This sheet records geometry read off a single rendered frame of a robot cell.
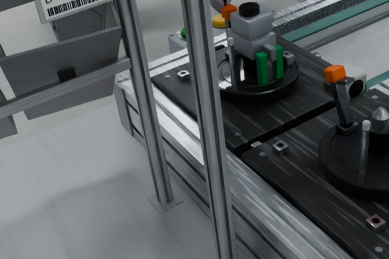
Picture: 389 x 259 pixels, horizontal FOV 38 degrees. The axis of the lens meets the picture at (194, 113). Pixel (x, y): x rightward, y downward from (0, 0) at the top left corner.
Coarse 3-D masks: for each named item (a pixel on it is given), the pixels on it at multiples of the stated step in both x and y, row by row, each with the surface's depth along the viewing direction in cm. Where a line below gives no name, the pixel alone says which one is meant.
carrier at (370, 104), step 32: (384, 96) 81; (320, 128) 77; (352, 128) 72; (384, 128) 66; (256, 160) 73; (288, 160) 72; (320, 160) 69; (352, 160) 68; (384, 160) 67; (288, 192) 67; (320, 192) 67; (352, 192) 65; (384, 192) 64; (320, 224) 63; (352, 224) 62; (352, 256) 60; (384, 256) 58
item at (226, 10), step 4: (224, 8) 86; (228, 8) 86; (232, 8) 86; (236, 8) 86; (224, 12) 86; (228, 12) 86; (232, 12) 86; (224, 16) 87; (228, 16) 86; (228, 20) 87; (228, 24) 87; (228, 28) 88
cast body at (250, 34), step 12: (240, 12) 81; (252, 12) 81; (264, 12) 82; (240, 24) 81; (252, 24) 80; (264, 24) 81; (228, 36) 86; (240, 36) 83; (252, 36) 81; (264, 36) 82; (240, 48) 84; (252, 48) 81; (264, 48) 82
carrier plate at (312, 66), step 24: (288, 48) 95; (168, 72) 94; (312, 72) 88; (168, 96) 89; (192, 96) 87; (288, 96) 84; (312, 96) 83; (240, 120) 80; (264, 120) 80; (288, 120) 79; (240, 144) 76
